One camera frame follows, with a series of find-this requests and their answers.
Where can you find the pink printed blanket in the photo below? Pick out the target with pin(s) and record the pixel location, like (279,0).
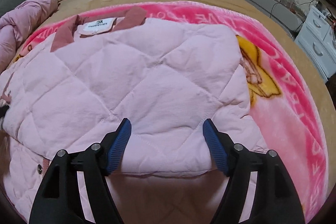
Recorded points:
(288,108)

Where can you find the pink duvet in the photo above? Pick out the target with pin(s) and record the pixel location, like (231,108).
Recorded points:
(23,19)

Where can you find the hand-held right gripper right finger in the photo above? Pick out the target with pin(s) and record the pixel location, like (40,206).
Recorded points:
(215,148)

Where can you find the white drawer cabinet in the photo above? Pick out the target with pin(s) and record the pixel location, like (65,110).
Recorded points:
(315,37)

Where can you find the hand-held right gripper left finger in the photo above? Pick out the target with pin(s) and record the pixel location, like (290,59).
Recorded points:
(118,146)

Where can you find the pink quilted jacket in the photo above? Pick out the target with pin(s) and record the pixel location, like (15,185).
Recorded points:
(131,77)

